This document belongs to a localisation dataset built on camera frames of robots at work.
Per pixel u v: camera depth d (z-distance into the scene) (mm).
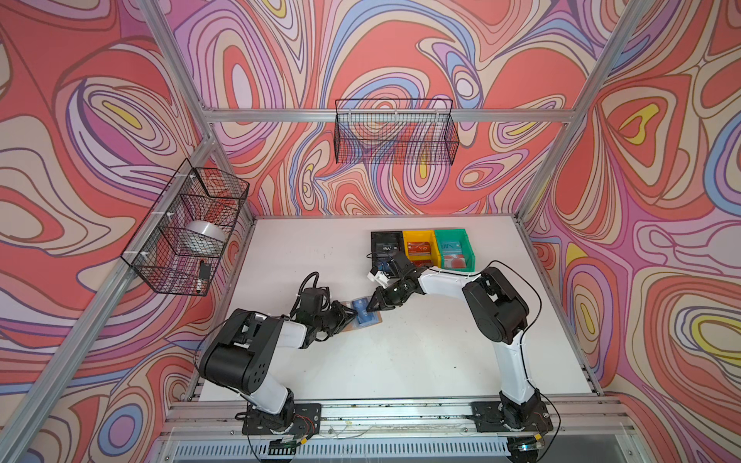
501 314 547
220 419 748
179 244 733
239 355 460
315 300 746
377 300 859
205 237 702
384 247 1076
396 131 959
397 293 840
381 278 905
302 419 728
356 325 901
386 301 843
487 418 734
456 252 1052
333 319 820
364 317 908
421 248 1078
